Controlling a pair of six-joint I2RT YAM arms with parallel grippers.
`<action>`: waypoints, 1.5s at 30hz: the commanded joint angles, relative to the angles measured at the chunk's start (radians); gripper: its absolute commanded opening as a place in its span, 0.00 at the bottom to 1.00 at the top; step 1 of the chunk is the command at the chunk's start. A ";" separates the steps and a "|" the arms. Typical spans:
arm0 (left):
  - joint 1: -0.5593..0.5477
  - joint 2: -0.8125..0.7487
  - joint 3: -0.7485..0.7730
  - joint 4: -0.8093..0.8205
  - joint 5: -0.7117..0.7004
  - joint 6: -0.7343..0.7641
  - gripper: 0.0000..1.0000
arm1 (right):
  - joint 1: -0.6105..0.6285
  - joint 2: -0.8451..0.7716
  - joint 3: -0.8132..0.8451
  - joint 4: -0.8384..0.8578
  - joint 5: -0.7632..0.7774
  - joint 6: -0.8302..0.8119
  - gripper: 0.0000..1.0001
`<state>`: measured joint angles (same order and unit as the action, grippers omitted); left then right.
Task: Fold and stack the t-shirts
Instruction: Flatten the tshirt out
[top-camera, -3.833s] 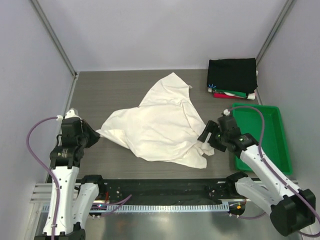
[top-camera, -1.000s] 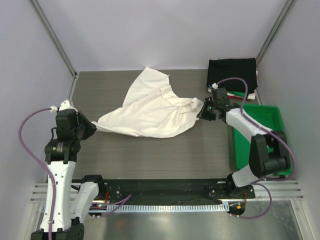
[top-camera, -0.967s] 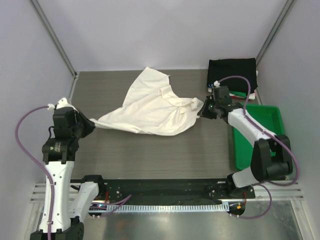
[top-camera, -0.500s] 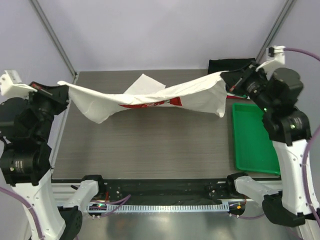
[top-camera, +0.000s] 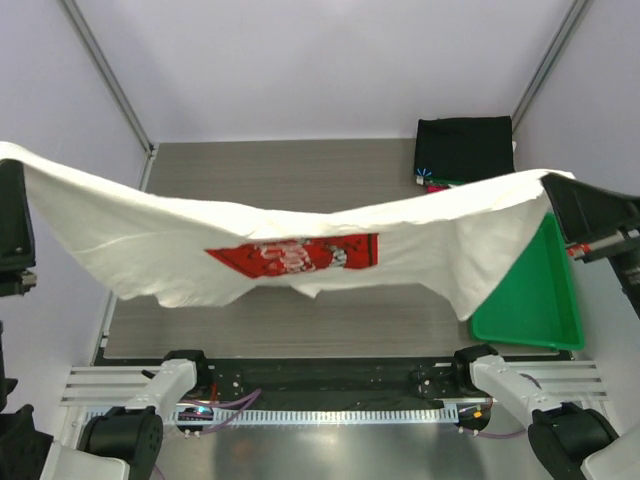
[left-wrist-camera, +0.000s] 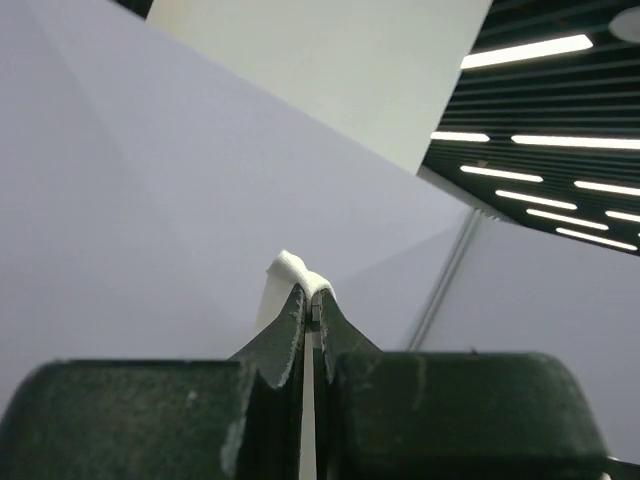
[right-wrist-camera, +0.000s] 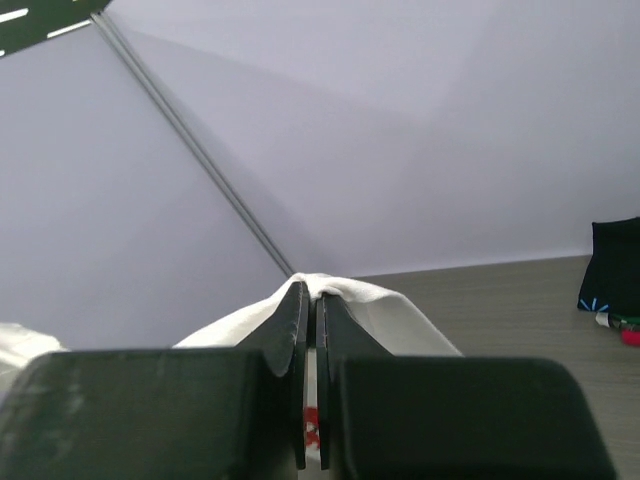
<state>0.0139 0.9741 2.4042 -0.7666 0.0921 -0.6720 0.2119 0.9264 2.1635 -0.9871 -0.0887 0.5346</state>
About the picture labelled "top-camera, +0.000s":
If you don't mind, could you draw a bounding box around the white t-shirt red print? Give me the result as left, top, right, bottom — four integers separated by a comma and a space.
1, 142, 550, 320

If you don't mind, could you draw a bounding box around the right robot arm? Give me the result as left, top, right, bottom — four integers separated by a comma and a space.
450, 174, 639, 479

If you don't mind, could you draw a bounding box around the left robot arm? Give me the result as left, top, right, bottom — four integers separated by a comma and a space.
1, 159, 213, 479

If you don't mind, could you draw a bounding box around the green plastic tray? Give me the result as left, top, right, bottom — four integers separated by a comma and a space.
470, 213, 585, 350

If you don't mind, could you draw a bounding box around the aluminium extrusion crossbar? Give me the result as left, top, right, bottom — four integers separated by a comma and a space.
61, 360, 608, 406

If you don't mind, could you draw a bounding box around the folded red t-shirt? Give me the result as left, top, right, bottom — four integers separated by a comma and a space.
426, 184, 450, 194

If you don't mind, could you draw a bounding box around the folded green t-shirt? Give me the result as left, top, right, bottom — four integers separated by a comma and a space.
430, 179, 467, 188

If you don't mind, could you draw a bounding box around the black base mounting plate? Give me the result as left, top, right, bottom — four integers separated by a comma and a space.
208, 357, 488, 412

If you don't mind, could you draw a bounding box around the right aluminium frame post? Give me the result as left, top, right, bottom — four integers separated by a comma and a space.
511, 0, 593, 133

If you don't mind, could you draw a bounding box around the aluminium frame post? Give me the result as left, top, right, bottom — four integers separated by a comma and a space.
511, 0, 593, 133
58, 0, 156, 159

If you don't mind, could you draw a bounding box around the slotted cable duct rail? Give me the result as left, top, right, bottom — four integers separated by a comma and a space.
82, 407, 459, 427

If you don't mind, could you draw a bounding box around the left aluminium frame post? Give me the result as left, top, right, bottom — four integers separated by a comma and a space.
58, 0, 156, 159

